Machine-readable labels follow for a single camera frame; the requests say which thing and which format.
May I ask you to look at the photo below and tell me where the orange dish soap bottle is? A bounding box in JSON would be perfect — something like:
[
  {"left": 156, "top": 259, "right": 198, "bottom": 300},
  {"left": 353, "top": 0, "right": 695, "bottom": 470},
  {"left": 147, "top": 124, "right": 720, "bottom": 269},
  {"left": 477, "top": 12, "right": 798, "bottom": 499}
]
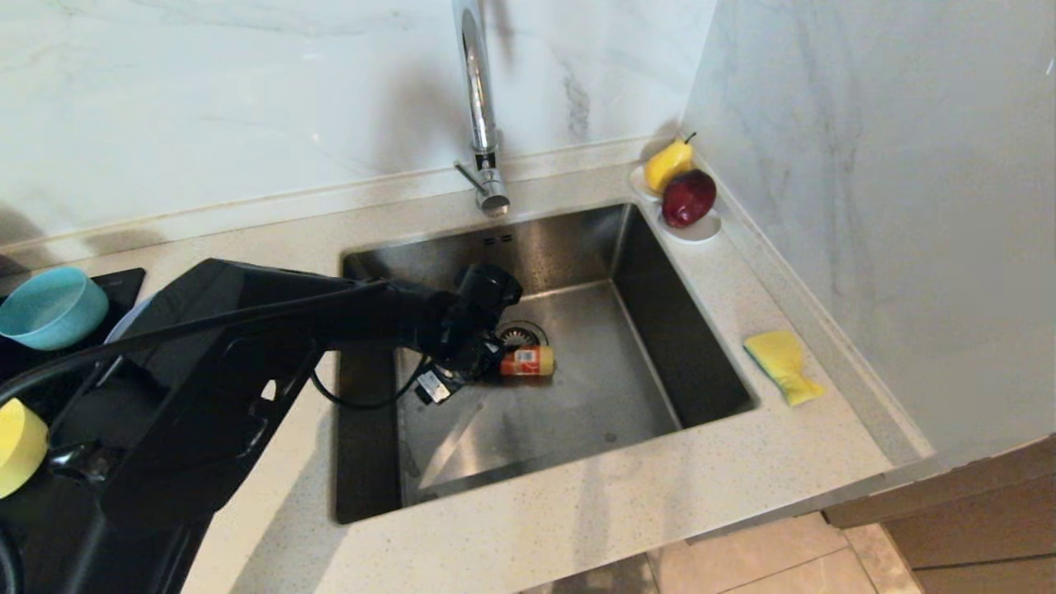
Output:
[{"left": 499, "top": 346, "right": 556, "bottom": 378}]

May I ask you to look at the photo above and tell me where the chrome faucet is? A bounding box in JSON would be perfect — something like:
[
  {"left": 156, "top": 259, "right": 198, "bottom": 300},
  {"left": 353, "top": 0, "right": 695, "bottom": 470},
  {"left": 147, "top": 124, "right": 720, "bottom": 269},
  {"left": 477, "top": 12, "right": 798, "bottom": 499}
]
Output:
[{"left": 454, "top": 0, "right": 512, "bottom": 218}]

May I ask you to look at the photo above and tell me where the yellow sponge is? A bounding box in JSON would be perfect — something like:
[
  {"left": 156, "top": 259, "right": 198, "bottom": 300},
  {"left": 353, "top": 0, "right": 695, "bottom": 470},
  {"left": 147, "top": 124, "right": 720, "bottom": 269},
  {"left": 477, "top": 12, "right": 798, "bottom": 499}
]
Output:
[{"left": 744, "top": 330, "right": 825, "bottom": 407}]

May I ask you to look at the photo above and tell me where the blue-grey plate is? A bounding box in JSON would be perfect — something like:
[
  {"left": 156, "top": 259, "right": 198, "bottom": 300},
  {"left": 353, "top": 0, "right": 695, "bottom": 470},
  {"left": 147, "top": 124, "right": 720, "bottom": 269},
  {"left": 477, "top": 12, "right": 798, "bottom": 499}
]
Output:
[{"left": 103, "top": 293, "right": 158, "bottom": 343}]

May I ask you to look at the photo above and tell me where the light blue bowl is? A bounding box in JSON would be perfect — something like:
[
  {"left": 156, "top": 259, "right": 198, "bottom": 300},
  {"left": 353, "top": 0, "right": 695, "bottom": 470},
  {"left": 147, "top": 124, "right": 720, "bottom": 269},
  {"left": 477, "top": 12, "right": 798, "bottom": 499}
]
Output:
[{"left": 0, "top": 266, "right": 110, "bottom": 351}]

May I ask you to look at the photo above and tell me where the pale yellow bowl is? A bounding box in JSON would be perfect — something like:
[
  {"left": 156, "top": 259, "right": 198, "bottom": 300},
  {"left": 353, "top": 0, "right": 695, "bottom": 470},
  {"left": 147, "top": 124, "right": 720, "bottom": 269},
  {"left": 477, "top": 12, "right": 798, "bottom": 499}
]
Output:
[{"left": 0, "top": 398, "right": 50, "bottom": 500}]

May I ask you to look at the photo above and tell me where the metal sink drain strainer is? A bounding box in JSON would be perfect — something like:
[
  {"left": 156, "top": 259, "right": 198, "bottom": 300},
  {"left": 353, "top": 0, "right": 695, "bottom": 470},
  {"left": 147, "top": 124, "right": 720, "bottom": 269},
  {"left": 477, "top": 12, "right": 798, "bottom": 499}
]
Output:
[{"left": 495, "top": 321, "right": 550, "bottom": 351}]

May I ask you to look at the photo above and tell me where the stainless steel sink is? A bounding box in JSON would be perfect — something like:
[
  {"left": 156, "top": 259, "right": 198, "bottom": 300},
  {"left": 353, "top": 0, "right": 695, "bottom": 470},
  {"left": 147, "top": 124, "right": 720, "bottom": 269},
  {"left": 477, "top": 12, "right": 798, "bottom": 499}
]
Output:
[{"left": 334, "top": 202, "right": 760, "bottom": 525}]

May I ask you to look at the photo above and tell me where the dark red apple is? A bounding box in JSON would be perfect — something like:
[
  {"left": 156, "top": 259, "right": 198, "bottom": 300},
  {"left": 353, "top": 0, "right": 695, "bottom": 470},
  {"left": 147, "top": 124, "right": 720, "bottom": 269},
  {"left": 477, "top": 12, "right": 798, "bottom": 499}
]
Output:
[{"left": 662, "top": 169, "right": 718, "bottom": 229}]

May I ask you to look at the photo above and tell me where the yellow pear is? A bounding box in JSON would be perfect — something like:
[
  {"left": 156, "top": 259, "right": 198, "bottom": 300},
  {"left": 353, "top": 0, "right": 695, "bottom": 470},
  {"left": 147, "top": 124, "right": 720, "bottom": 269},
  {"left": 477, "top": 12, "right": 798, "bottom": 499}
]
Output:
[{"left": 644, "top": 133, "right": 698, "bottom": 196}]

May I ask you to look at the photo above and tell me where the black induction cooktop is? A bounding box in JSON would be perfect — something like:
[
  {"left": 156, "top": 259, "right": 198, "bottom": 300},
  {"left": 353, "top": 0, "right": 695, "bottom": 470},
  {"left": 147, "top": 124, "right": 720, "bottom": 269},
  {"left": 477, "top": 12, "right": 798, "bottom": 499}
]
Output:
[{"left": 0, "top": 268, "right": 148, "bottom": 397}]

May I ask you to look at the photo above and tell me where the wooden cabinet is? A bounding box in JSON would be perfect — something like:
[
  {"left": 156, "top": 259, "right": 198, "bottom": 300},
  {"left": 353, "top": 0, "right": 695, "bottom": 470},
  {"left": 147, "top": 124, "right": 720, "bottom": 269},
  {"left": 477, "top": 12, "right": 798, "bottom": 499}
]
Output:
[{"left": 821, "top": 433, "right": 1056, "bottom": 594}]

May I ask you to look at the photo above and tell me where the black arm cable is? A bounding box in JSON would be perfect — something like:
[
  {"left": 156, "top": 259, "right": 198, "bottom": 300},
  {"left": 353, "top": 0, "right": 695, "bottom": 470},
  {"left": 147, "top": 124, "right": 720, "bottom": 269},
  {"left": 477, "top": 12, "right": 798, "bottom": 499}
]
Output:
[{"left": 0, "top": 279, "right": 430, "bottom": 411}]

